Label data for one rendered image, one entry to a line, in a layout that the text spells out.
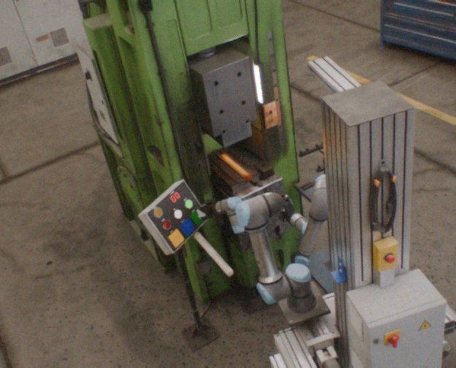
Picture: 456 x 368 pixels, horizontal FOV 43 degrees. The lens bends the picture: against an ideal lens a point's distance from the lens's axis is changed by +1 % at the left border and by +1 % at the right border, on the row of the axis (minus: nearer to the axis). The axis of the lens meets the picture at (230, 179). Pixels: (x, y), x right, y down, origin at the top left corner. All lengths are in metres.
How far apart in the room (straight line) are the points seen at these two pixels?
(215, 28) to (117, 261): 2.25
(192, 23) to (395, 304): 1.78
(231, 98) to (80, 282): 2.13
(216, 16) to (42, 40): 5.42
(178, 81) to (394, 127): 1.50
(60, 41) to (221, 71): 5.51
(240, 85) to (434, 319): 1.63
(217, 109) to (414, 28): 4.18
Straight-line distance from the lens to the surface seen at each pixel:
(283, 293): 2.87
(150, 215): 3.20
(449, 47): 6.95
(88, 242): 5.10
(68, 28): 8.58
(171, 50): 3.23
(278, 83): 3.67
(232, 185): 3.62
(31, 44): 8.50
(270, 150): 3.84
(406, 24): 7.21
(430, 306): 2.51
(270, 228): 3.89
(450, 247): 4.59
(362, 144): 2.11
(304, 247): 3.11
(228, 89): 3.30
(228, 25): 3.37
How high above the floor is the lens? 3.10
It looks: 35 degrees down
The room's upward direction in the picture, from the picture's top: 10 degrees counter-clockwise
